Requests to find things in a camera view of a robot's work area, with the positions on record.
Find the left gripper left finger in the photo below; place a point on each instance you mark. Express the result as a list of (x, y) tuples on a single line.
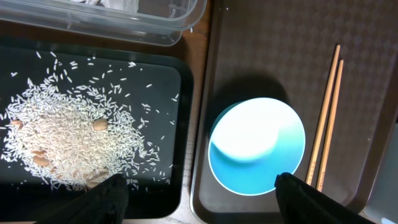
[(106, 203)]

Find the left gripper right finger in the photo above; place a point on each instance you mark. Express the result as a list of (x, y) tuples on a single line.
[(300, 203)]

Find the light blue bowl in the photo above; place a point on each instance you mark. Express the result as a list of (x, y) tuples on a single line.
[(252, 142)]

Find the rice grains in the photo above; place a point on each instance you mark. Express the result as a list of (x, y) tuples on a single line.
[(70, 122)]

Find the wooden chopstick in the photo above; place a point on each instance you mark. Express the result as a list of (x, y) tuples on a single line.
[(322, 117), (329, 128)]

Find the white tissue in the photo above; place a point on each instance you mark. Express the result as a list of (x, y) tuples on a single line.
[(124, 5)]

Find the clear plastic waste bin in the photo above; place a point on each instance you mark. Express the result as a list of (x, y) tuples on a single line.
[(156, 22)]

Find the black plastic tray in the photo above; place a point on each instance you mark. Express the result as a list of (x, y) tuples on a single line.
[(35, 202)]

